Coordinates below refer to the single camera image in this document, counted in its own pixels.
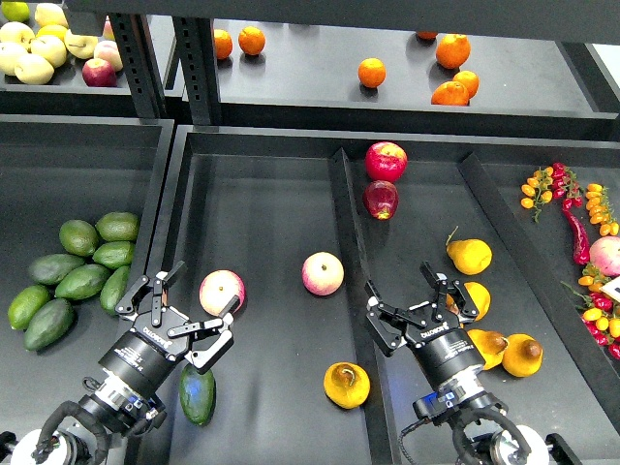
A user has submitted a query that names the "pink apple right edge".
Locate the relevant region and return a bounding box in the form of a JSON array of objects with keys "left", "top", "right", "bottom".
[{"left": 589, "top": 236, "right": 620, "bottom": 277}]

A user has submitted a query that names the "yellow pear top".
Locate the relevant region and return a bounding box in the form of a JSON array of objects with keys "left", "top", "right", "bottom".
[{"left": 446, "top": 227, "right": 493, "bottom": 276}]

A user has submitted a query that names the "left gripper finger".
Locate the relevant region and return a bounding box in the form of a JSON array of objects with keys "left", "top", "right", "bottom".
[
  {"left": 115, "top": 261, "right": 186, "bottom": 326},
  {"left": 167, "top": 294, "right": 240, "bottom": 373}
]

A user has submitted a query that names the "white price tag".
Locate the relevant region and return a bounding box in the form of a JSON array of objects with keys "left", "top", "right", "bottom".
[{"left": 601, "top": 276, "right": 620, "bottom": 302}]

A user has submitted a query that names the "pink peach on shelf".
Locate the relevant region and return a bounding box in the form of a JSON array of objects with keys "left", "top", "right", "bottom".
[{"left": 94, "top": 40, "right": 123, "bottom": 73}]

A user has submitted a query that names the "red apple on shelf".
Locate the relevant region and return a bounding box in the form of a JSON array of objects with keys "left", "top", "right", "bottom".
[{"left": 81, "top": 58, "right": 117, "bottom": 87}]

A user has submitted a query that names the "orange tomato vine right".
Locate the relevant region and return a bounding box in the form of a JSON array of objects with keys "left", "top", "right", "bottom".
[{"left": 585, "top": 183, "right": 619, "bottom": 237}]

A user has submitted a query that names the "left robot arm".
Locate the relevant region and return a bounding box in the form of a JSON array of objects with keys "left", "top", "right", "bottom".
[{"left": 1, "top": 263, "right": 245, "bottom": 464}]

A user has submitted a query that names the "mixed cherry tomato bunch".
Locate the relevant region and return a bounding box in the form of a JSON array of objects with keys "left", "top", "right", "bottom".
[{"left": 562, "top": 263, "right": 619, "bottom": 361}]

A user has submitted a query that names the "black left tray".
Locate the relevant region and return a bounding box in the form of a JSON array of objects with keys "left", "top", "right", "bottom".
[{"left": 1, "top": 115, "right": 174, "bottom": 437}]

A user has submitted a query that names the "pink apple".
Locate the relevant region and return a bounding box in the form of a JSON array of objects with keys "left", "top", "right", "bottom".
[
  {"left": 301, "top": 252, "right": 344, "bottom": 296},
  {"left": 199, "top": 269, "right": 245, "bottom": 316}
]

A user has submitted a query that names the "green avocado top right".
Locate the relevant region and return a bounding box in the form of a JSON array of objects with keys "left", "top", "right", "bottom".
[{"left": 95, "top": 211, "right": 140, "bottom": 242}]

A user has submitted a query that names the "orange small right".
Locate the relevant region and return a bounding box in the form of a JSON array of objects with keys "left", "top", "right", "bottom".
[{"left": 452, "top": 70, "right": 480, "bottom": 99}]

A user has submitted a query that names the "black shelf upright post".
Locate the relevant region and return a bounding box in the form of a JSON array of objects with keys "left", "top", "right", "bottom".
[{"left": 172, "top": 16, "right": 223, "bottom": 126}]

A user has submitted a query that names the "dark red apple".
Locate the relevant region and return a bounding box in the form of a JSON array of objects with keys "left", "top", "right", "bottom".
[{"left": 362, "top": 180, "right": 399, "bottom": 221}]

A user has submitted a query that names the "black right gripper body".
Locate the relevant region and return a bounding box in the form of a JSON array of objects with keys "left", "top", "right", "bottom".
[{"left": 405, "top": 302, "right": 484, "bottom": 391}]

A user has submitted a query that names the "black divided centre tray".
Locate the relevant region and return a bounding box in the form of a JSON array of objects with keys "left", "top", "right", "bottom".
[{"left": 124, "top": 127, "right": 619, "bottom": 464}]

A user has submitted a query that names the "red cherry tomato vine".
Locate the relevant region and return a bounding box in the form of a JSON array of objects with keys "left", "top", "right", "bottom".
[{"left": 551, "top": 163, "right": 583, "bottom": 210}]

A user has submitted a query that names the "green avocado middle right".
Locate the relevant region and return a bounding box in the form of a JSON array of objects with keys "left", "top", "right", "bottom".
[{"left": 92, "top": 241, "right": 135, "bottom": 270}]

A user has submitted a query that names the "orange cherry tomato vine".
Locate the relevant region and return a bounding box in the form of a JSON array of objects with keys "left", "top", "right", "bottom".
[{"left": 520, "top": 167, "right": 553, "bottom": 223}]

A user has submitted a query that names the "orange front right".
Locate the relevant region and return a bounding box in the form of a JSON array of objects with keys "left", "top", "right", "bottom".
[{"left": 431, "top": 80, "right": 470, "bottom": 106}]

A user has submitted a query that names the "orange centre shelf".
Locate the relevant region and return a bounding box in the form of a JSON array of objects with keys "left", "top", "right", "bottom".
[{"left": 357, "top": 57, "right": 387, "bottom": 88}]

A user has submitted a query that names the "dark avocado bottom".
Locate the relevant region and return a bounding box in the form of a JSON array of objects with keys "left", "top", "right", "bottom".
[{"left": 23, "top": 298, "right": 75, "bottom": 352}]

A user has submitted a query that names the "red chili pepper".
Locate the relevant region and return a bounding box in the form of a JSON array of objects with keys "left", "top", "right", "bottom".
[{"left": 562, "top": 199, "right": 590, "bottom": 265}]

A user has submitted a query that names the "pink apple left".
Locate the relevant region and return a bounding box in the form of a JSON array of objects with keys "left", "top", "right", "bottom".
[{"left": 199, "top": 269, "right": 245, "bottom": 316}]

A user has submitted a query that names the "green avocado top left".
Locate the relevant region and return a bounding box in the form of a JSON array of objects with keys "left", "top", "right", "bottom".
[{"left": 59, "top": 219, "right": 100, "bottom": 257}]

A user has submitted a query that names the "yellow pear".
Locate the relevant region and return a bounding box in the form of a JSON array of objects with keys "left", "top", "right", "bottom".
[
  {"left": 446, "top": 227, "right": 493, "bottom": 276},
  {"left": 464, "top": 281, "right": 491, "bottom": 321},
  {"left": 467, "top": 329, "right": 509, "bottom": 371},
  {"left": 502, "top": 333, "right": 543, "bottom": 378},
  {"left": 324, "top": 361, "right": 370, "bottom": 410}
]

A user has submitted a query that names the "bright red apple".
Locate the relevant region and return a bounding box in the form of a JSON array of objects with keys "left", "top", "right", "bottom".
[{"left": 364, "top": 141, "right": 408, "bottom": 183}]

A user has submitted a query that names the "dark avocado middle left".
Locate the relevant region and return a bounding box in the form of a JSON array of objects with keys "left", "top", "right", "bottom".
[{"left": 28, "top": 254, "right": 86, "bottom": 286}]

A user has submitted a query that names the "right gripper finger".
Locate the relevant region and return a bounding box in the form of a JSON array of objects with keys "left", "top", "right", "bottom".
[
  {"left": 419, "top": 261, "right": 476, "bottom": 324},
  {"left": 364, "top": 280, "right": 416, "bottom": 357}
]

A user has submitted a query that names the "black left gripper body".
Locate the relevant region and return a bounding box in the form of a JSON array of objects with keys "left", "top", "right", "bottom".
[{"left": 99, "top": 307, "right": 189, "bottom": 399}]

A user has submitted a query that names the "pink apple centre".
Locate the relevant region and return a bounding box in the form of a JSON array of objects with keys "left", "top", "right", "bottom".
[{"left": 301, "top": 252, "right": 344, "bottom": 296}]

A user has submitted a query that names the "green avocado right edge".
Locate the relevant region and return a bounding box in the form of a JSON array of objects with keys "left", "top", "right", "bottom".
[{"left": 100, "top": 265, "right": 131, "bottom": 316}]

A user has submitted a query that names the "dark green avocado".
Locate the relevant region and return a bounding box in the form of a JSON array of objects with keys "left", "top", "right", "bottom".
[{"left": 178, "top": 364, "right": 216, "bottom": 426}]

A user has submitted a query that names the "light green avocado left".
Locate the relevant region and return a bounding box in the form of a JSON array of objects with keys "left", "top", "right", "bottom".
[{"left": 8, "top": 285, "right": 50, "bottom": 330}]

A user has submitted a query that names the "green avocado centre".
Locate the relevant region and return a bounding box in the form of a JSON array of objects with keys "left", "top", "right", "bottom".
[{"left": 54, "top": 263, "right": 111, "bottom": 300}]

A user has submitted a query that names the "black left shelf post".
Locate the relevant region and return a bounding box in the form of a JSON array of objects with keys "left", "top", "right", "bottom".
[{"left": 108, "top": 13, "right": 168, "bottom": 119}]

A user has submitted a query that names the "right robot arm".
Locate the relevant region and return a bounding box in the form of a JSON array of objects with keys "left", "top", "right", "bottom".
[{"left": 364, "top": 263, "right": 579, "bottom": 464}]

